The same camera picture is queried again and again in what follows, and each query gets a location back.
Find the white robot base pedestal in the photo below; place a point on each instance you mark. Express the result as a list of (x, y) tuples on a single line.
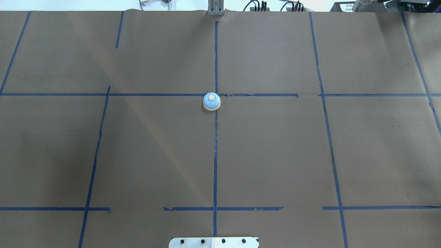
[(214, 242)]

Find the aluminium frame post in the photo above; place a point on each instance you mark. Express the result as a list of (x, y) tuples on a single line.
[(216, 8)]

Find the silver cylinder top right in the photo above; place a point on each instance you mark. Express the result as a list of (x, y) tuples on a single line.
[(361, 5)]

